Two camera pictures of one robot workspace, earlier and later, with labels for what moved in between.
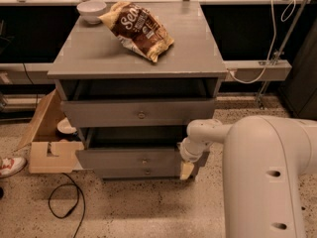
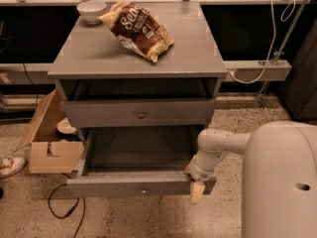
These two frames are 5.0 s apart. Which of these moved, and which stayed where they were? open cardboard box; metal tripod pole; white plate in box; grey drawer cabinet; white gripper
Moved: white gripper
Stayed: metal tripod pole; open cardboard box; grey drawer cabinet; white plate in box
